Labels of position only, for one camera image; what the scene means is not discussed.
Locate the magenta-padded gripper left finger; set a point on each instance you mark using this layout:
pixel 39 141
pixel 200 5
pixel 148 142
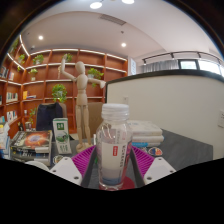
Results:
pixel 66 170

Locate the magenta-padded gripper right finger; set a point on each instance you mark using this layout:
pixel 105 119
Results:
pixel 160 170

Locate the clear plastic water bottle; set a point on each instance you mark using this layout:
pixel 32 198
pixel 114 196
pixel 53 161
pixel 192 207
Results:
pixel 113 150

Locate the green and white carton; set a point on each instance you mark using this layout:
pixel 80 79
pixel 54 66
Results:
pixel 62 135

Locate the book stack with orange cover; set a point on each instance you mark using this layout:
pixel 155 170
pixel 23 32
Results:
pixel 31 141

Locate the dark office chair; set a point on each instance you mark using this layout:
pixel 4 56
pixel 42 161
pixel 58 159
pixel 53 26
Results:
pixel 48 116

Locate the tan chair back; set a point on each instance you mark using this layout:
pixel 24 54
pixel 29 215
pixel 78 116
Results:
pixel 96 116

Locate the wooden artist mannequin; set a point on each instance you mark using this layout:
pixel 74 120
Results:
pixel 81 100

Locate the wooden shelf unit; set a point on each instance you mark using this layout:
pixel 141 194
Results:
pixel 43 83

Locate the window with grey curtain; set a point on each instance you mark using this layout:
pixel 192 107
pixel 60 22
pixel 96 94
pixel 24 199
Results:
pixel 200 65

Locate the recessed ceiling light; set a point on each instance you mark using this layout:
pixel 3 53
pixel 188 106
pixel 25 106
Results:
pixel 123 44
pixel 40 37

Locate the ceiling air vent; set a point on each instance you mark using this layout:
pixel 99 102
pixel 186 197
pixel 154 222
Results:
pixel 112 19

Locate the branched ceiling chandelier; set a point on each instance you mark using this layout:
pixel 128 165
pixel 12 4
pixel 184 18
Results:
pixel 96 4

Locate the small white wall outlet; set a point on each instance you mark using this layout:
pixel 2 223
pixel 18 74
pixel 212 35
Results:
pixel 125 100

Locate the large white wall outlet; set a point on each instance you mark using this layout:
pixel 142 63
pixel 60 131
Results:
pixel 221 119

